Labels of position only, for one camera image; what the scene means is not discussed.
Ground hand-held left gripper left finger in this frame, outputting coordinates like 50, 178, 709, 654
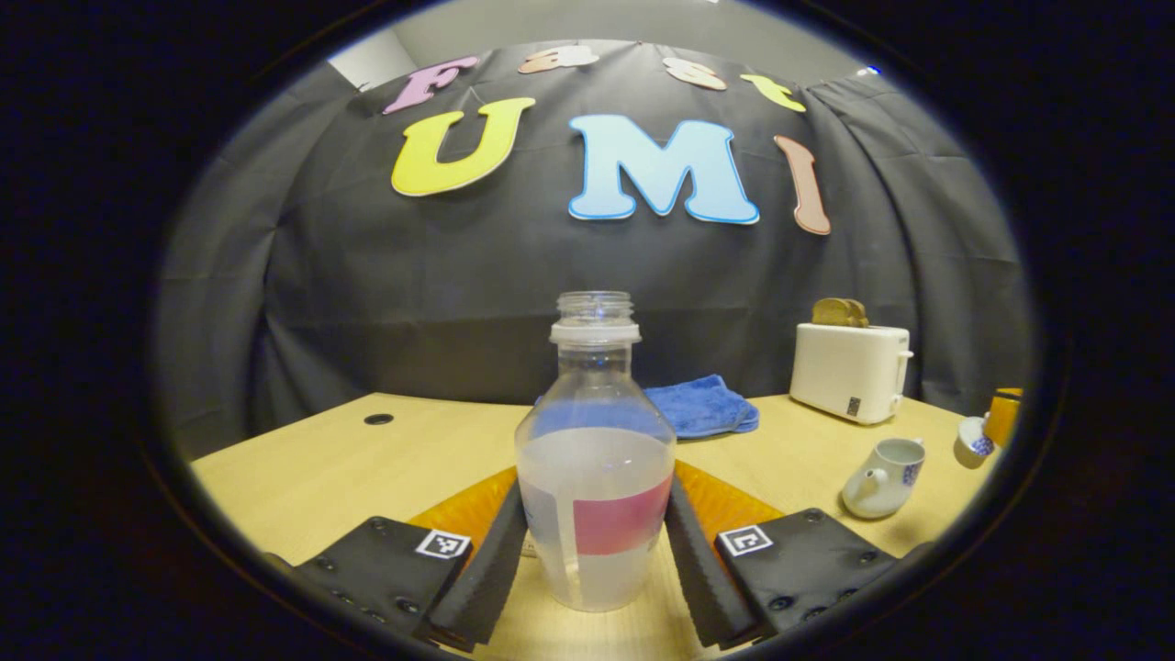
264, 465, 530, 654

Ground black backdrop cloth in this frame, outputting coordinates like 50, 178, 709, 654
151, 40, 1035, 460

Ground clear plastic water bottle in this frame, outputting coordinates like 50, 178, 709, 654
513, 291, 678, 614

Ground blue towel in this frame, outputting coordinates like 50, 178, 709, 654
641, 374, 762, 441

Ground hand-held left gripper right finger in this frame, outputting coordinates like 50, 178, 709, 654
665, 459, 934, 652

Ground white blue-patterned teacup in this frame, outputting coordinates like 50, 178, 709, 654
840, 437, 927, 521

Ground white toaster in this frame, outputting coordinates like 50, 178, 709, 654
789, 321, 916, 426

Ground toast slices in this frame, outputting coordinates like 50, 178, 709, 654
811, 297, 870, 330

